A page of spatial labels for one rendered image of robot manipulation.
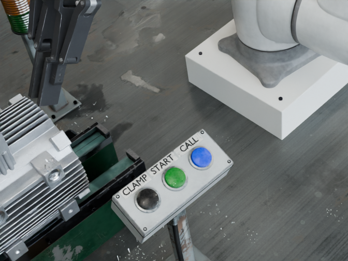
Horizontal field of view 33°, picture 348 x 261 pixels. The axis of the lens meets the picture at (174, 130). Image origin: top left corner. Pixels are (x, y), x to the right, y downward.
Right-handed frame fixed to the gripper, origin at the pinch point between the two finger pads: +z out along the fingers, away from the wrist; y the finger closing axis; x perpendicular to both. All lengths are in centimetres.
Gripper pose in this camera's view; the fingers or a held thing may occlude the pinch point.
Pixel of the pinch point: (46, 77)
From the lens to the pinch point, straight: 83.1
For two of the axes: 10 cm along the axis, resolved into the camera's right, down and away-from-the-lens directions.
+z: -2.6, 8.6, 4.4
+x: 7.1, -1.4, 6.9
